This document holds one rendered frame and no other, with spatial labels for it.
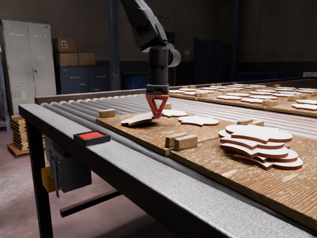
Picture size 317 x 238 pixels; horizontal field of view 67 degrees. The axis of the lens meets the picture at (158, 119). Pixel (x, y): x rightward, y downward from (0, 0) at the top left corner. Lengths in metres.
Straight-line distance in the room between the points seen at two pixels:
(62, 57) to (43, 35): 0.56
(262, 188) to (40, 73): 4.95
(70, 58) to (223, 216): 5.28
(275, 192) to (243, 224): 0.08
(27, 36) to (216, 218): 4.96
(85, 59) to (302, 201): 5.39
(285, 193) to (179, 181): 0.17
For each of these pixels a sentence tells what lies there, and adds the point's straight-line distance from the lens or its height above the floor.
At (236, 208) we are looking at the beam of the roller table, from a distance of 0.39.
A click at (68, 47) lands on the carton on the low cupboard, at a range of 5.48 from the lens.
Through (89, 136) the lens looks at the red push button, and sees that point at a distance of 0.69.
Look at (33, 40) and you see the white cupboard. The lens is 5.18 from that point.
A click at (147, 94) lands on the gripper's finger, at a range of 0.69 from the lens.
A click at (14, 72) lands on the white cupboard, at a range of 5.08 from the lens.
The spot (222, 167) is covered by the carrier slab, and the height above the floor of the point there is 0.94.
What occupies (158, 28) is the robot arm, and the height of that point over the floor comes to 1.22.
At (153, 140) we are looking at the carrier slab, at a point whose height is 0.94.
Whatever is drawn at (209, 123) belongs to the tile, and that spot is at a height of 0.94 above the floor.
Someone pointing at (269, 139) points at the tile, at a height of 0.98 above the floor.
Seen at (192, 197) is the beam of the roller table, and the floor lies 0.92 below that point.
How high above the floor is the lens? 1.12
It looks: 13 degrees down
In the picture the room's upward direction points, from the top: straight up
